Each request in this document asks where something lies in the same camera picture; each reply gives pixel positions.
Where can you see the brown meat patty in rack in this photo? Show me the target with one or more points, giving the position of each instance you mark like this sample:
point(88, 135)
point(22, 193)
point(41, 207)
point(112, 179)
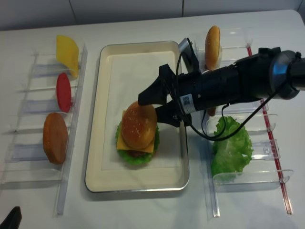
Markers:
point(211, 111)

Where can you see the red tomato slice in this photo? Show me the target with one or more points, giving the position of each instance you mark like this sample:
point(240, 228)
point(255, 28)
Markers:
point(63, 92)

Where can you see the brown meat patty on burger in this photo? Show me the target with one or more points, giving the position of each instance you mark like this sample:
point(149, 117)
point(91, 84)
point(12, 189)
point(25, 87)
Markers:
point(134, 153)

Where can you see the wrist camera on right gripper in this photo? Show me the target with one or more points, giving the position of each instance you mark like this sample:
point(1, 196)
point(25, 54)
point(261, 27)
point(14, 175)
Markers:
point(188, 55)

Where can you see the green lettuce on burger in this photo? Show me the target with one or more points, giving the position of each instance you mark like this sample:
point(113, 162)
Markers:
point(136, 161)

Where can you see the green lettuce leaf in rack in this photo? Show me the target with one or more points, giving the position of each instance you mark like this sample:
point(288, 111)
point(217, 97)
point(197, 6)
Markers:
point(231, 156)

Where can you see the sesame top bun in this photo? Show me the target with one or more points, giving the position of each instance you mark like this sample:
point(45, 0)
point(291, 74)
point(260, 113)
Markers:
point(138, 126)

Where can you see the orange bun bottom slice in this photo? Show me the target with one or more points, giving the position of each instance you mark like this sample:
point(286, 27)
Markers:
point(55, 138)

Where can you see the yellow cheese slice in rack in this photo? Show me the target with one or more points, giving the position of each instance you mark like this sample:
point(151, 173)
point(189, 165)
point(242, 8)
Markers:
point(67, 53)

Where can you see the clear acrylic left rack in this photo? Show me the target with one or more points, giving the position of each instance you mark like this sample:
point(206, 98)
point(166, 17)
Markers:
point(31, 98)

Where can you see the sesame bun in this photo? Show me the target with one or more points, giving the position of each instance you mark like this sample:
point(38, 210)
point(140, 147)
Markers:
point(213, 49)
point(138, 126)

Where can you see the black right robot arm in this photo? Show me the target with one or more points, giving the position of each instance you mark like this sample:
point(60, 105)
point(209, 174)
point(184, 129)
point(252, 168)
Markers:
point(271, 72)

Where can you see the yellow cheese slice on burger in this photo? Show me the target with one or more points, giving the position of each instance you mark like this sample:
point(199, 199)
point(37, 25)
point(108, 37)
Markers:
point(124, 145)

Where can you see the cream metal tray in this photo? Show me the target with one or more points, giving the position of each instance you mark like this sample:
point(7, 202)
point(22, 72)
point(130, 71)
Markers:
point(125, 70)

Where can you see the sesame bun in rack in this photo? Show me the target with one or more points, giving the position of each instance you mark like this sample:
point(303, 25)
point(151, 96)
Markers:
point(213, 49)

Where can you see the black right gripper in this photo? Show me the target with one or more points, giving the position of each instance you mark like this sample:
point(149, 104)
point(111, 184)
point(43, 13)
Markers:
point(190, 92)

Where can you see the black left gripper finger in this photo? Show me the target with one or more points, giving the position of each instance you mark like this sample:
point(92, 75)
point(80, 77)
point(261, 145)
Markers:
point(13, 219)

